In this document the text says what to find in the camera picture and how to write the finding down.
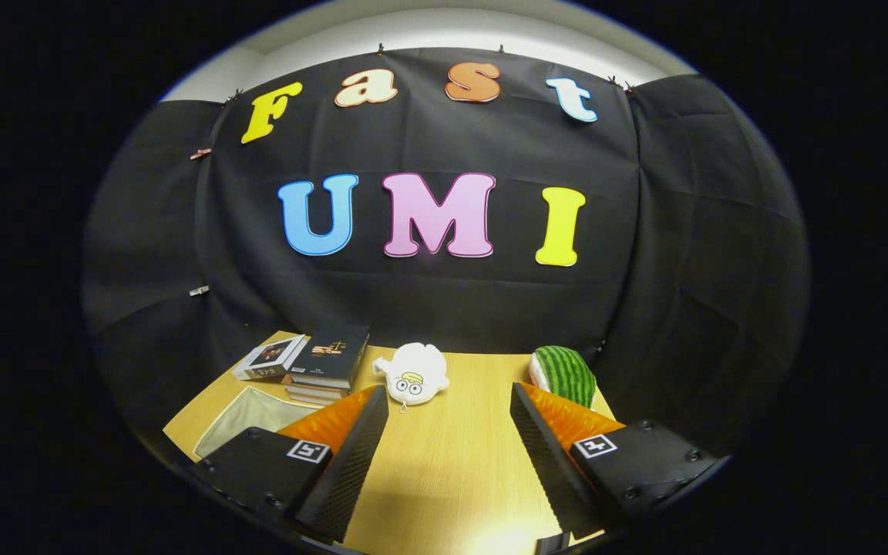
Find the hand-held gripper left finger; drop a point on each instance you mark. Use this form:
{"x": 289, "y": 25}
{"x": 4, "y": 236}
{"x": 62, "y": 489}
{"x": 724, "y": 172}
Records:
{"x": 355, "y": 462}

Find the foldable fabric storage box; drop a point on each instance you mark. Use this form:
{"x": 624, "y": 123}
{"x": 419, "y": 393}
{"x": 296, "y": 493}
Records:
{"x": 243, "y": 416}

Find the watermelon slice plush toy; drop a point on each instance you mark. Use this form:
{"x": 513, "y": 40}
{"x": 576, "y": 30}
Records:
{"x": 567, "y": 374}

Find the copper clip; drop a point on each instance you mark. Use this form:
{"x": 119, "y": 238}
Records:
{"x": 200, "y": 153}

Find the black book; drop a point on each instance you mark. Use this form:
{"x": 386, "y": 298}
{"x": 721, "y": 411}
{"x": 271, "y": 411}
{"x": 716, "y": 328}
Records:
{"x": 332, "y": 351}

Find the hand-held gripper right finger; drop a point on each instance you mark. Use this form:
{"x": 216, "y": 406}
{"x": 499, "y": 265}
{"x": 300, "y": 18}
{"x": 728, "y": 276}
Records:
{"x": 544, "y": 455}

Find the white book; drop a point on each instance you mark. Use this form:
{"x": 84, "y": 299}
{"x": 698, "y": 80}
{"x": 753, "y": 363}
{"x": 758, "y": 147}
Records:
{"x": 267, "y": 356}

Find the white plush toy with eyes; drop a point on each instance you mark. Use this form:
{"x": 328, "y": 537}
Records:
{"x": 417, "y": 362}

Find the silver clip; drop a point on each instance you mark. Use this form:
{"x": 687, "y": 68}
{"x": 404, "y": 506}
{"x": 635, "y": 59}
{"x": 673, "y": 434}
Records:
{"x": 199, "y": 290}

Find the brown book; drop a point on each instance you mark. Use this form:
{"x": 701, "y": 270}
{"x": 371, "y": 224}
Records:
{"x": 314, "y": 398}
{"x": 317, "y": 388}

